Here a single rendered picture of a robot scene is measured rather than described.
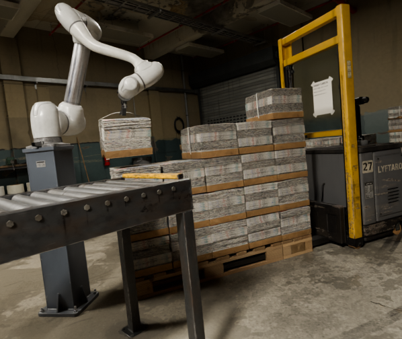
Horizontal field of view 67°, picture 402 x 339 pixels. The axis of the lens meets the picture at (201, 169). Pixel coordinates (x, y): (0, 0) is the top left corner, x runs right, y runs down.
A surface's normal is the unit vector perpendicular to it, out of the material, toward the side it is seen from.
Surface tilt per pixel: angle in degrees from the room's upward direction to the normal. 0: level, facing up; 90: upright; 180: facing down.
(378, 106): 90
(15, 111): 90
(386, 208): 90
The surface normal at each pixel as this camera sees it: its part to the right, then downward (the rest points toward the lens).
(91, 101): 0.69, -0.01
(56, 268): -0.17, 0.09
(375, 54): -0.72, 0.12
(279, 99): 0.39, 0.03
